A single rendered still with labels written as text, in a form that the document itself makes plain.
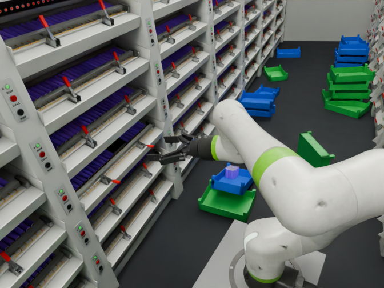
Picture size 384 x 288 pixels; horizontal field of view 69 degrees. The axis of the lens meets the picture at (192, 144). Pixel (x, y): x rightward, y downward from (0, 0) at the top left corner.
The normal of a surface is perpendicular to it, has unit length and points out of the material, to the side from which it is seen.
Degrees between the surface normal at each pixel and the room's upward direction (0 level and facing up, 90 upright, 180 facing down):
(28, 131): 90
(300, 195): 34
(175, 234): 0
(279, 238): 18
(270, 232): 5
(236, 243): 3
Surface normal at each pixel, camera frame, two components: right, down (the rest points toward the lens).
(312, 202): -0.14, -0.25
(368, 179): -0.04, -0.46
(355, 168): -0.17, -0.79
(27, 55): 0.19, -0.72
